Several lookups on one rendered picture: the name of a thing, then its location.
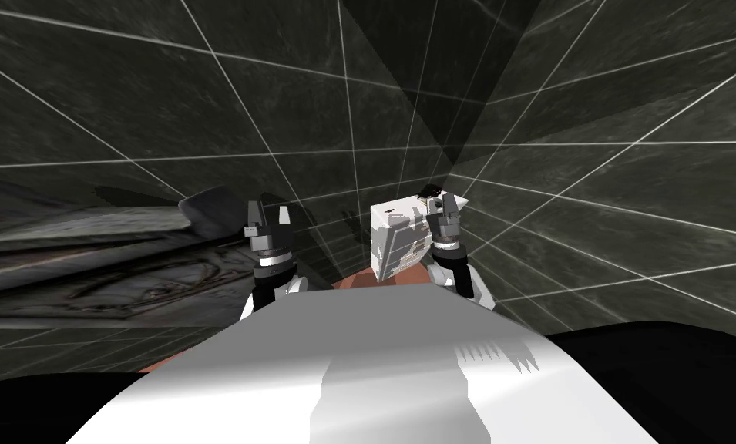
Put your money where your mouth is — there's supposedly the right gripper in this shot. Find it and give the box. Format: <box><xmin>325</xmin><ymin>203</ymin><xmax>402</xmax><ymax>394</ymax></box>
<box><xmin>426</xmin><ymin>193</ymin><xmax>465</xmax><ymax>246</ymax></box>

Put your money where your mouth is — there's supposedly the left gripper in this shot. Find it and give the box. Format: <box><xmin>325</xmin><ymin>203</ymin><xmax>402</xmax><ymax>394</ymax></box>
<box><xmin>244</xmin><ymin>198</ymin><xmax>295</xmax><ymax>254</ymax></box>

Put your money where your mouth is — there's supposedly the white box cabinet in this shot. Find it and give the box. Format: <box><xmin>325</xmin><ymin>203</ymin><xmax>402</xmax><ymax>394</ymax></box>
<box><xmin>369</xmin><ymin>192</ymin><xmax>471</xmax><ymax>285</ymax></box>

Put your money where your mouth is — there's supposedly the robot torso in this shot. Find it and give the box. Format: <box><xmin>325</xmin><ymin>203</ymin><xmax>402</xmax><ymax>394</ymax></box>
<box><xmin>65</xmin><ymin>284</ymin><xmax>660</xmax><ymax>444</ymax></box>

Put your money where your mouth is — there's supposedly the grey marbled slab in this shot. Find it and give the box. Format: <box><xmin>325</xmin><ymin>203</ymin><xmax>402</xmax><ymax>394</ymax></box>
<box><xmin>0</xmin><ymin>184</ymin><xmax>259</xmax><ymax>323</ymax></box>

